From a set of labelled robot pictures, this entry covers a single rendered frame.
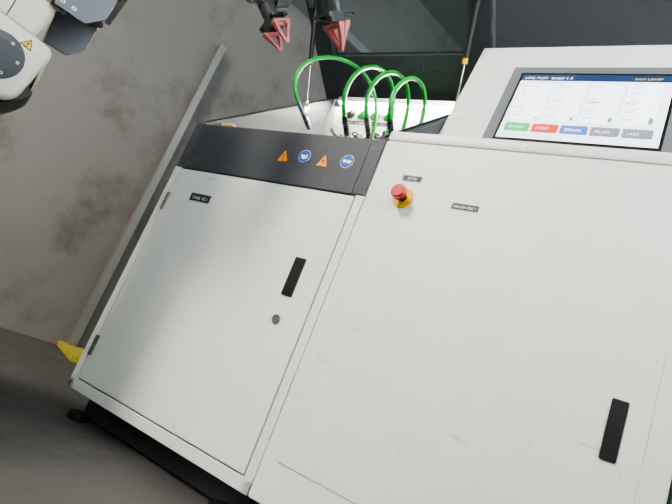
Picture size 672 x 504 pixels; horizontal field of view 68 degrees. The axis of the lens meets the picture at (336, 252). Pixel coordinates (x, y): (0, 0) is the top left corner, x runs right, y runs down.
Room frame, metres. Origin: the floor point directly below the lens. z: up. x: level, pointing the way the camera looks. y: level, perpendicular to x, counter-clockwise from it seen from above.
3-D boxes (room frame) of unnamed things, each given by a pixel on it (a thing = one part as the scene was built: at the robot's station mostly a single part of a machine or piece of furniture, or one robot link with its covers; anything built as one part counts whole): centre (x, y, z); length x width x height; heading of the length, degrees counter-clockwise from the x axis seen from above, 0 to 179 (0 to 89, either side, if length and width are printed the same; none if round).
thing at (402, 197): (1.08, -0.09, 0.80); 0.05 x 0.04 x 0.05; 57
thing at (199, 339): (1.35, 0.28, 0.44); 0.65 x 0.02 x 0.68; 57
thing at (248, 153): (1.36, 0.27, 0.87); 0.62 x 0.04 x 0.16; 57
